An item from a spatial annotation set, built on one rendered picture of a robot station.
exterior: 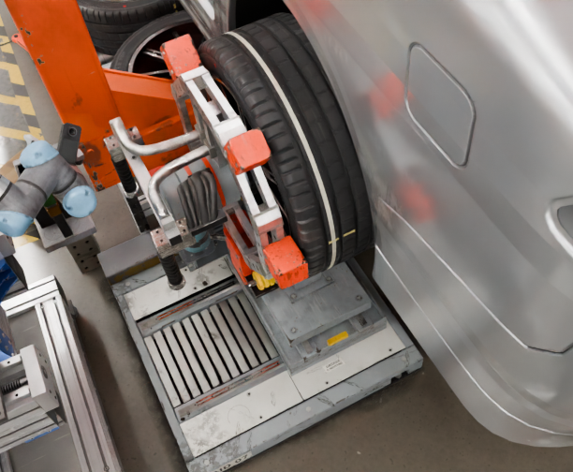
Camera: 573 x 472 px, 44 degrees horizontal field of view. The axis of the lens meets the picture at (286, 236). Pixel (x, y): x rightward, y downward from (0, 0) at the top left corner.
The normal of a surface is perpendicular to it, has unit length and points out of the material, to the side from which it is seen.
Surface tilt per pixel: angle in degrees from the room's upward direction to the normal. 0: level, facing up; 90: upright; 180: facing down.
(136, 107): 90
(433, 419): 0
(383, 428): 0
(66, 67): 90
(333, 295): 0
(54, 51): 90
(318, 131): 39
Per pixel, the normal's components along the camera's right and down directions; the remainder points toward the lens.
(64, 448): -0.08, -0.58
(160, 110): 0.45, 0.71
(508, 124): -0.89, 0.33
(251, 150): 0.19, -0.07
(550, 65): -0.65, -0.02
